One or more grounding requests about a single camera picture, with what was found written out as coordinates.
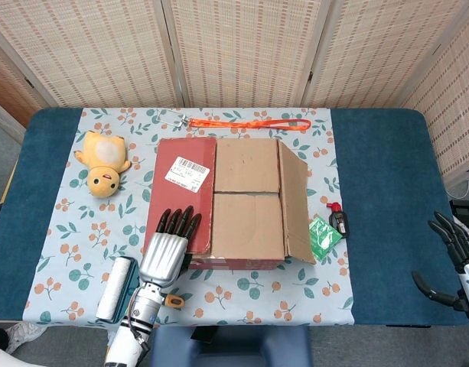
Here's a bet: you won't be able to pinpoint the green foil packet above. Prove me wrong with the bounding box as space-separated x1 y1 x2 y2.
308 216 343 263

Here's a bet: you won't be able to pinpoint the red cardboard box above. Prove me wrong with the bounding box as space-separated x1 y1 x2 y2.
143 137 318 271

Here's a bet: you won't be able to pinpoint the yellow plush toy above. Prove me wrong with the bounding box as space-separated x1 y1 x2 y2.
73 129 132 199

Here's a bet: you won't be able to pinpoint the lint roller with teal handle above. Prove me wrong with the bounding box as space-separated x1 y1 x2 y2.
95 256 186 326

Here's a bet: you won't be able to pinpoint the floral patterned tablecloth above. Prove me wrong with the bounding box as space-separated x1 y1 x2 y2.
21 106 356 330

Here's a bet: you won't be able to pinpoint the woven folding screen panel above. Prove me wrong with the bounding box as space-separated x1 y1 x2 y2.
0 0 184 109
400 0 469 188
161 0 331 109
0 18 59 129
302 0 469 109

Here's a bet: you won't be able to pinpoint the small black bottle red cap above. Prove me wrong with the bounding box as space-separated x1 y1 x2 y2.
325 201 350 239

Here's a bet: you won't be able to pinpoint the orange lanyard with metal clip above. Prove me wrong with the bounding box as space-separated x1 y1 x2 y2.
157 109 311 133

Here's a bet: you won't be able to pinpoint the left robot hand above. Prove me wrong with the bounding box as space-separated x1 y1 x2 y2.
138 205 203 288

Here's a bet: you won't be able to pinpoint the black equipment case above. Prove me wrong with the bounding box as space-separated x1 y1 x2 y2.
450 198 469 227

